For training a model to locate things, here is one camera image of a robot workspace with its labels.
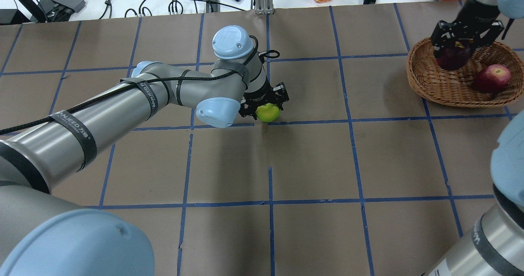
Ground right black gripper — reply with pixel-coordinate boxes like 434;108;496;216
430;0;505;59

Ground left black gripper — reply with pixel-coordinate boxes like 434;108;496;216
239;82;289;119

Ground dark purple apple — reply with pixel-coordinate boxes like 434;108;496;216
434;40;472;71

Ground green apple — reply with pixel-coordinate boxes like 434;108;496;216
255;104;281;122

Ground red apple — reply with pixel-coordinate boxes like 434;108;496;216
473;64;511;93

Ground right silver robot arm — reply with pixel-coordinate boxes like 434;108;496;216
406;0;524;276

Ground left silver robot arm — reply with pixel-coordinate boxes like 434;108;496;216
1;25;289;276

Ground oval wicker basket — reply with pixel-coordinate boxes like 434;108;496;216
406;38;524;108

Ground grey usb hub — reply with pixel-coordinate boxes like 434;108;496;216
38;0;86;15

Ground black monitor stand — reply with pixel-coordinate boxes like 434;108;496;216
17;0;47;23

